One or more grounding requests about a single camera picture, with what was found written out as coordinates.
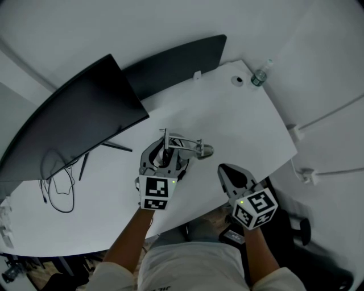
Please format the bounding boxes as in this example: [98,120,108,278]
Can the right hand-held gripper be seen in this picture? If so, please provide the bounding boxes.
[217,163,279,230]

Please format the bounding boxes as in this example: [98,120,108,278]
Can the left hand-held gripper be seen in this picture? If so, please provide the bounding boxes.
[138,139,189,213]

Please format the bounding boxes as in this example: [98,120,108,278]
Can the person's right forearm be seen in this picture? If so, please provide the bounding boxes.
[242,226,282,285]

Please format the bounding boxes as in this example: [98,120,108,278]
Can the person's left forearm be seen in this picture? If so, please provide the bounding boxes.
[102,206,156,274]

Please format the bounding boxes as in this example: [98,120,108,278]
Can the white table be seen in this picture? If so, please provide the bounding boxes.
[0,59,299,258]

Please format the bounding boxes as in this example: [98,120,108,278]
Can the small black device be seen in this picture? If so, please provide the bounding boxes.
[219,228,246,246]

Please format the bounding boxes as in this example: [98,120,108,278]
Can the person's grey trousers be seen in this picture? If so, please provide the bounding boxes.
[152,217,228,250]

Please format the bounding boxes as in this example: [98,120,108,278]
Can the black monitor stand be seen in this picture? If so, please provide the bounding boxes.
[78,141,133,181]

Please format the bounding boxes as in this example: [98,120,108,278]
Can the black office chair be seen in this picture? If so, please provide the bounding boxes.
[218,176,355,291]

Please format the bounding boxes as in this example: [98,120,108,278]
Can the dark desk partition panel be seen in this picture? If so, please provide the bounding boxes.
[122,34,228,101]

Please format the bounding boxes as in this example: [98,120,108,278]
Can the black computer monitor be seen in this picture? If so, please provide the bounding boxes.
[0,53,150,182]

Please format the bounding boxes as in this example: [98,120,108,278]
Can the clear plastic water bottle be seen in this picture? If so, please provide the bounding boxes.
[250,59,274,88]

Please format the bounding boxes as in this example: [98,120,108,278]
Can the person's white shirt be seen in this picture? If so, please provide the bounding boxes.
[85,241,308,291]

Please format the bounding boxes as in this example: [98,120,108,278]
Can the white clutter pile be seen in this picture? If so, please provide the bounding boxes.
[0,197,15,250]

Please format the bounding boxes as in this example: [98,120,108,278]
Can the white wall socket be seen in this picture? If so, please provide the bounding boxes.
[295,167,317,184]
[285,123,305,143]

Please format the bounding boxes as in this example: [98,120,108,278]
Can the white wall cable conduit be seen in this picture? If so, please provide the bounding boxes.
[300,95,364,130]
[314,167,364,176]

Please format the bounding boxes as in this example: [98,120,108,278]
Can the black monitor cable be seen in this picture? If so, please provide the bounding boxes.
[40,149,76,214]

